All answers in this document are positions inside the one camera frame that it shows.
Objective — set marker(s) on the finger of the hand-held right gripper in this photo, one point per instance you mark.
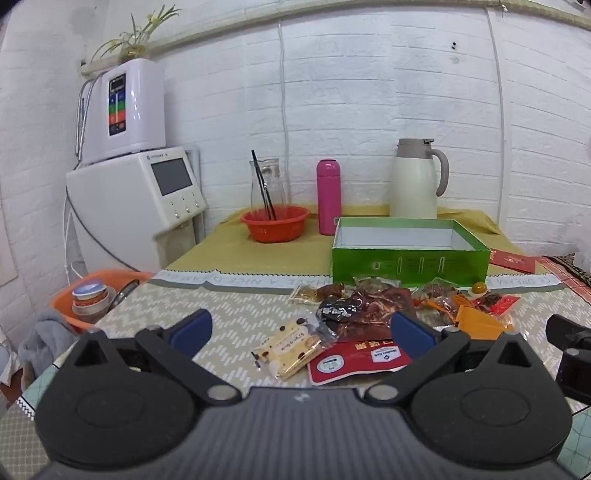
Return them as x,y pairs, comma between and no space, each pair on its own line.
565,331

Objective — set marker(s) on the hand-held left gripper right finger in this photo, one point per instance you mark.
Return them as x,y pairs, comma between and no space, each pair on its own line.
411,334

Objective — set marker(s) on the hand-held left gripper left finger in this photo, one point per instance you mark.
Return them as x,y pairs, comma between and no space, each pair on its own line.
191,332

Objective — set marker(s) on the dark red meat packet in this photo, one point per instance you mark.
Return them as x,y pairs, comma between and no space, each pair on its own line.
385,304

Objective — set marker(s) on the green cardboard box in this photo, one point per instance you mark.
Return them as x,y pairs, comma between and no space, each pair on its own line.
406,264

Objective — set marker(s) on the small brown snack packet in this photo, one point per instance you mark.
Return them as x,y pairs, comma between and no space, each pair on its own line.
323,293

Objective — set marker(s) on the white biscuit snack packet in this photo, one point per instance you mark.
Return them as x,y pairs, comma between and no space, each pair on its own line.
291,346

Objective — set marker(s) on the grey zigzag tablecloth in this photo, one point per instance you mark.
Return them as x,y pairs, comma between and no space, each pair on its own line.
207,300

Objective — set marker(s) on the brown snack in clear wrapper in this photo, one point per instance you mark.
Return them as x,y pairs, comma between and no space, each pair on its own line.
436,290

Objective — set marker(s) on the plaid blanket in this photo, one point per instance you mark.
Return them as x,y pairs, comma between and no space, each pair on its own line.
570,272

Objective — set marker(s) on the teal checked table cover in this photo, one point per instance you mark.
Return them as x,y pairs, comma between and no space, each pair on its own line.
577,443

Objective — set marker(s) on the small red snack packet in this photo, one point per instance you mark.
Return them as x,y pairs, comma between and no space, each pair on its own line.
504,303

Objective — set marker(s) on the orange snack packet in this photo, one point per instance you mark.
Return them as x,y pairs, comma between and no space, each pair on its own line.
480,325

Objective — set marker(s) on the black snack packet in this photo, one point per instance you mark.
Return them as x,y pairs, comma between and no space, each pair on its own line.
341,311

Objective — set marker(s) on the metal utensil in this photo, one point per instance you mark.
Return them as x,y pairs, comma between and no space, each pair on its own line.
122,294

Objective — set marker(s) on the yellow jelly cup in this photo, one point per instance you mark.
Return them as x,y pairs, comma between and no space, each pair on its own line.
479,288

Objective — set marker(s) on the red envelope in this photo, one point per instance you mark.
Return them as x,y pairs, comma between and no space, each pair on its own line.
512,261

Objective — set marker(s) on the metal bowl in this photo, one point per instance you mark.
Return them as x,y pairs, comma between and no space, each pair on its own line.
99,311

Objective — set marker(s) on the blue rimmed small bowl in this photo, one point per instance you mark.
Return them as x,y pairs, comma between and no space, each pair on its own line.
87,290

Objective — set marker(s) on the yellow tablecloth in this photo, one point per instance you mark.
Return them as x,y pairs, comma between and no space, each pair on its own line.
277,256

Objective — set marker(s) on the red plastic basin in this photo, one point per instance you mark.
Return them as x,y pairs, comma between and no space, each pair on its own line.
277,230

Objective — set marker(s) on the orange plastic basin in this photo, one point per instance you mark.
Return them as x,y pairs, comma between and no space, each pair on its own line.
62,302

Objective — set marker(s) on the white water dispenser with screen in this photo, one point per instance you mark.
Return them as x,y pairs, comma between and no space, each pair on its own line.
115,207

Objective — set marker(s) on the grey cloth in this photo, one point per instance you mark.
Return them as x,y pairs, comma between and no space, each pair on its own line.
44,339

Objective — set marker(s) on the cream thermos jug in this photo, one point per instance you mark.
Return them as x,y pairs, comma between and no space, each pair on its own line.
413,184

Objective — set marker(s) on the black chopstick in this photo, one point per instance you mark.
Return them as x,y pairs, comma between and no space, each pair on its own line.
261,176
265,199

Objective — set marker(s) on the pink thermos bottle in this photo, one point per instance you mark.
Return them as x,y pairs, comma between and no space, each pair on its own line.
328,198

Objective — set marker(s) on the glass carafe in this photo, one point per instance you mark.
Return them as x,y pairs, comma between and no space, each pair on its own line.
279,184

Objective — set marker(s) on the white water ionizer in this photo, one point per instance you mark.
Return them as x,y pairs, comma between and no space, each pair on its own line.
143,106

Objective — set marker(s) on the potted green plant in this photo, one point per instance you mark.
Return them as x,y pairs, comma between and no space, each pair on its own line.
138,39

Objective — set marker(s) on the white wall pipe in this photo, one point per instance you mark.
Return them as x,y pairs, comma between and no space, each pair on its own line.
500,115

